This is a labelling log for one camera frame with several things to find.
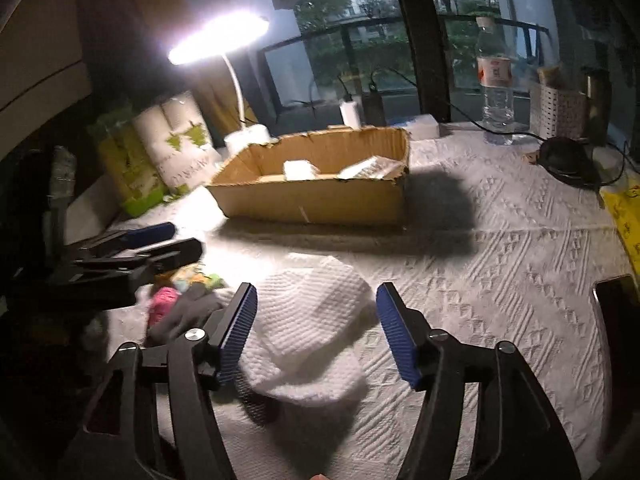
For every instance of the white packet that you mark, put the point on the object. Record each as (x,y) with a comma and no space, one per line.
(300,170)

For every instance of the dark chair back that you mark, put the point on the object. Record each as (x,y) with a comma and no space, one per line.
(620,340)

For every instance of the black round pouch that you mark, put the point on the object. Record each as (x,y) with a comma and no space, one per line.
(565,157)

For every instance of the grey sock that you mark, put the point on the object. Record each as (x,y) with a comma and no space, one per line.
(192,310)

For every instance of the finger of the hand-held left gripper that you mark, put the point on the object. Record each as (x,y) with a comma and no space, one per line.
(170,257)
(147,234)

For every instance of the white paper cup pack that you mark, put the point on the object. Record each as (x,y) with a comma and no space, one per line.
(170,125)

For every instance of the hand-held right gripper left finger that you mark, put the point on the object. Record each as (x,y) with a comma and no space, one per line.
(239,335)

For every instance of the clear wrapped packet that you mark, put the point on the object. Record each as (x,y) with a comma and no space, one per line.
(367,167)

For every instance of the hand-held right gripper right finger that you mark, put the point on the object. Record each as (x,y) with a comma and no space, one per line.
(397,340)

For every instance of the white desk lamp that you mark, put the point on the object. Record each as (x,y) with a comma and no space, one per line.
(220,40)

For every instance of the pink soft item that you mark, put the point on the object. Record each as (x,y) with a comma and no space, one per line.
(162,305)

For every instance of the yellow plastic bag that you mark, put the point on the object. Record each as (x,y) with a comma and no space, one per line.
(625,220)

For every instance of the black balcony railing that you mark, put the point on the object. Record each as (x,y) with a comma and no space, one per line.
(325,35)

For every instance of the cardboard box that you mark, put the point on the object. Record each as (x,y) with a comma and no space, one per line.
(300,200)

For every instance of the white power strip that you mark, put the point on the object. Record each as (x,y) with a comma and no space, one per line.
(420,125)

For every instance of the white waffle towel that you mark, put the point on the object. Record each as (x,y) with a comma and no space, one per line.
(310,300)

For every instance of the white charger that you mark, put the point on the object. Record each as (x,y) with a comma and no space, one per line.
(350,114)

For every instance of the steel thermos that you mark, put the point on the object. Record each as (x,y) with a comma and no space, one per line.
(597,105)

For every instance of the dark power bank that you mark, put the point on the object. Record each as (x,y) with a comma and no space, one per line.
(374,109)

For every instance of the packets in basket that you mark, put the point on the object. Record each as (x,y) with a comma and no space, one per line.
(550,76)

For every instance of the clear water bottle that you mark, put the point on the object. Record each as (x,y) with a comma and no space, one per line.
(495,100)

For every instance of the white perforated basket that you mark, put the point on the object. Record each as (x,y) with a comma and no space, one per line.
(557,110)

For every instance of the black window frame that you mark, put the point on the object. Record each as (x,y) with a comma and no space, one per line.
(420,35)

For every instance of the white textured tablecloth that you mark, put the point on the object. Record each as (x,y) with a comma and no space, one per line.
(500,285)

